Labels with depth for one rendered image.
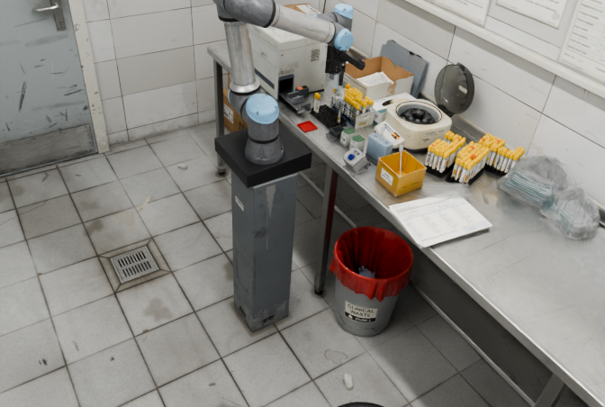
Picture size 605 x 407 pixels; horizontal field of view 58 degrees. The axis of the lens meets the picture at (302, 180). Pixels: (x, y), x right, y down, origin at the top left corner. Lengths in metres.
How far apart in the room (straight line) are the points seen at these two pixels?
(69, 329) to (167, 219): 0.85
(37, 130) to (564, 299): 3.02
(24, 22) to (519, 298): 2.82
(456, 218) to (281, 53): 1.08
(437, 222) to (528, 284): 0.36
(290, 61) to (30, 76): 1.65
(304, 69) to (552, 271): 1.39
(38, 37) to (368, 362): 2.48
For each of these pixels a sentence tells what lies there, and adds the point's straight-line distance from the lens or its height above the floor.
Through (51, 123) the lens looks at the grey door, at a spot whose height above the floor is 0.30.
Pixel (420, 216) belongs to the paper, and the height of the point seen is 0.89.
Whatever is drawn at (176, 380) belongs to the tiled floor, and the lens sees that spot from 2.57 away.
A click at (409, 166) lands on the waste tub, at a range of 2.18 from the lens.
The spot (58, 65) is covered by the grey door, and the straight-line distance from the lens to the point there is 3.57.
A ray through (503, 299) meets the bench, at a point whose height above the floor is 0.87.
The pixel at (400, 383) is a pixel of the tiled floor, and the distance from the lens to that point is 2.61.
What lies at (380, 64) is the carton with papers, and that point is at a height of 0.98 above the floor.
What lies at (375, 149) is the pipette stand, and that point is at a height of 0.94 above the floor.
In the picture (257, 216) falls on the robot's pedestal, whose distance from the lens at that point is 2.16.
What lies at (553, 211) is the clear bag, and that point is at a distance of 2.18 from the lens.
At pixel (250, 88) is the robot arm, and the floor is 1.18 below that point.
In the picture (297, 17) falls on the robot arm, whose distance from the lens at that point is 1.90.
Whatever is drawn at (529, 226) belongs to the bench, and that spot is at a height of 0.87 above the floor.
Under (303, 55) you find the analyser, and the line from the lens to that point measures 2.59.
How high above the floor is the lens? 2.15
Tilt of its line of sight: 37 degrees down
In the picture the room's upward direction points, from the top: 4 degrees clockwise
